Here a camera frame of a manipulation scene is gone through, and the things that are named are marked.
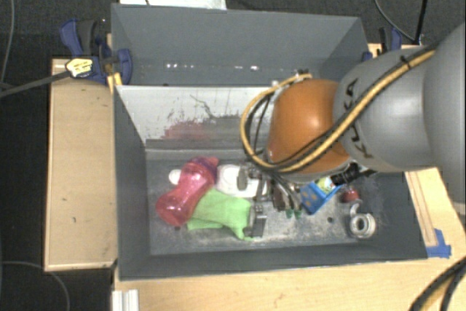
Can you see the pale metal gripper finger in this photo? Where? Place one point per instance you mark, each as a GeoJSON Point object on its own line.
{"type": "Point", "coordinates": [260, 224]}
{"type": "Point", "coordinates": [241, 180]}

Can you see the white plastic bottle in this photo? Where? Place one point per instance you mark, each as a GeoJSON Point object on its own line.
{"type": "Point", "coordinates": [229, 182]}

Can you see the blue box with yellow dots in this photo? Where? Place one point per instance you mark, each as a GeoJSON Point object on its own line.
{"type": "Point", "coordinates": [313, 198]}

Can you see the green cloth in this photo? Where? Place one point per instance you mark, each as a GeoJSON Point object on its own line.
{"type": "Point", "coordinates": [222, 211]}

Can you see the pink plastic bottle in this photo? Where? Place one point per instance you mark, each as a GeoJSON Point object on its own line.
{"type": "Point", "coordinates": [185, 189]}

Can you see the red-brown small round thing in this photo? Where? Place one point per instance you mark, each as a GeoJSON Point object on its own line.
{"type": "Point", "coordinates": [350, 195]}

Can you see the grey metal bin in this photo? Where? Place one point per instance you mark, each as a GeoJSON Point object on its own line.
{"type": "Point", "coordinates": [225, 47]}

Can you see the pale wood board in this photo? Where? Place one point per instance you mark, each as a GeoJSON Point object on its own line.
{"type": "Point", "coordinates": [80, 171]}

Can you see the black cylinder on white bracket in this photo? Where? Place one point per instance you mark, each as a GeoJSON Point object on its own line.
{"type": "Point", "coordinates": [346, 175]}

